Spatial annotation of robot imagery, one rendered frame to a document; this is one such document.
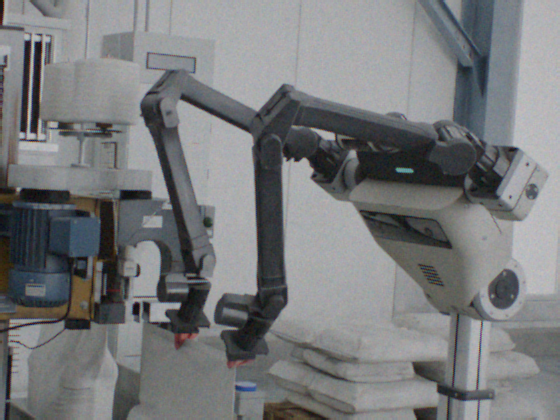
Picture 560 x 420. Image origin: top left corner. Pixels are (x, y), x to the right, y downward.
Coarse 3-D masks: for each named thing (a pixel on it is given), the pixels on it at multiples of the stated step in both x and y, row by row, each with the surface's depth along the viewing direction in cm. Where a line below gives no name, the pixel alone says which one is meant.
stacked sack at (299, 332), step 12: (276, 324) 611; (288, 324) 601; (300, 324) 596; (312, 324) 593; (324, 324) 592; (336, 324) 595; (348, 324) 598; (360, 324) 599; (372, 324) 600; (384, 324) 607; (276, 336) 609; (288, 336) 592; (300, 336) 585; (312, 336) 580; (312, 348) 584
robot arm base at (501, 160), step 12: (492, 156) 231; (504, 156) 232; (516, 156) 232; (480, 168) 231; (492, 168) 230; (504, 168) 231; (480, 180) 233; (492, 180) 232; (504, 180) 231; (468, 192) 237; (480, 192) 234; (492, 192) 233
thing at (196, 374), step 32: (160, 352) 288; (192, 352) 273; (224, 352) 259; (160, 384) 288; (192, 384) 272; (224, 384) 259; (128, 416) 287; (160, 416) 281; (192, 416) 271; (224, 416) 259
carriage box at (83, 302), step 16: (80, 208) 291; (96, 208) 293; (0, 240) 281; (0, 256) 282; (96, 256) 294; (0, 272) 282; (96, 272) 294; (0, 288) 282; (80, 288) 293; (80, 304) 293
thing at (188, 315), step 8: (184, 304) 271; (168, 312) 274; (176, 312) 275; (184, 312) 272; (192, 312) 271; (200, 312) 272; (176, 320) 273; (184, 320) 273; (192, 320) 273; (200, 320) 276; (208, 320) 277; (208, 328) 276
